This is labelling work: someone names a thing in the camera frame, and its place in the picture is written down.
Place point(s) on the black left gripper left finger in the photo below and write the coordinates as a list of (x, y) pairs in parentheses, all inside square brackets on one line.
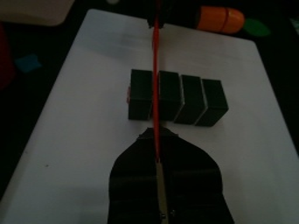
[(132, 180)]

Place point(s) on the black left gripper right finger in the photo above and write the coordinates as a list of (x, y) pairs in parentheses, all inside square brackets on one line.
[(193, 186)]

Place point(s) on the orange-bladed toy knife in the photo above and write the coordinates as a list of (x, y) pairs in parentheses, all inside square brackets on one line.
[(155, 58)]

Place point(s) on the dark seaweed sushi piece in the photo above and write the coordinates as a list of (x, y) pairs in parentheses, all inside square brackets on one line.
[(139, 93), (191, 99), (212, 102), (169, 93)]

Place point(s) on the white cutting board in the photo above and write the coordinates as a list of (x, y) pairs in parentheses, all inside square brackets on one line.
[(77, 122)]

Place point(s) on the small blue piece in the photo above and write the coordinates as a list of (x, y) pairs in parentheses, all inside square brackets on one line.
[(27, 63)]

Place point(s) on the green toy leaf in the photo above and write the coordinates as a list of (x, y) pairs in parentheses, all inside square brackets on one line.
[(256, 27)]

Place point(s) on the orange toy carrot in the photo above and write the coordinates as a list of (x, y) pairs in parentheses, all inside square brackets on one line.
[(219, 19)]

